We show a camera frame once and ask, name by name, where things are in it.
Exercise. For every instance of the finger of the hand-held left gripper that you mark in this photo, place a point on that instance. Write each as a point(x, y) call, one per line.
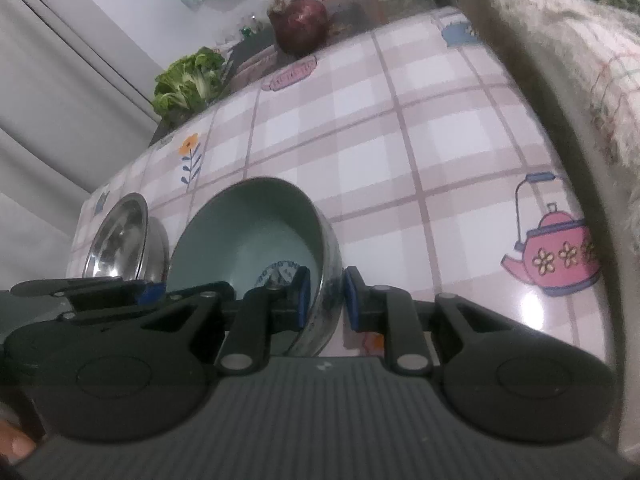
point(151, 293)
point(100, 314)

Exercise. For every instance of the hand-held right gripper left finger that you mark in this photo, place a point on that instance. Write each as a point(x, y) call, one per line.
point(303, 302)

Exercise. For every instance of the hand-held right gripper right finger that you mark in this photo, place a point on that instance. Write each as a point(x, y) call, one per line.
point(354, 302)

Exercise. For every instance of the small steel bowl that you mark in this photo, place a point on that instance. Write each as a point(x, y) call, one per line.
point(117, 240)

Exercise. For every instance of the green ceramic bowl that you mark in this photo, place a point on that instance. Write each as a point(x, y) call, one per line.
point(250, 240)

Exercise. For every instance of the person's left hand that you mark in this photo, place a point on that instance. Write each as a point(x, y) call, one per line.
point(14, 444)

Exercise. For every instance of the plaid printed tablecloth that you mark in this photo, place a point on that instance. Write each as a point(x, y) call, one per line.
point(400, 160)

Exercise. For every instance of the green leafy vegetable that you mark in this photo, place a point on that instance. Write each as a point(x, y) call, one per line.
point(187, 82)

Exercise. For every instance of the grey curtain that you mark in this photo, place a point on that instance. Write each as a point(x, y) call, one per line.
point(55, 85)

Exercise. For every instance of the red onion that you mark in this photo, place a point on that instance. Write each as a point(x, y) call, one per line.
point(300, 25)

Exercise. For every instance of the rolled beige quilt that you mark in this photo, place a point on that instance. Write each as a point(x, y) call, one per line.
point(565, 45)

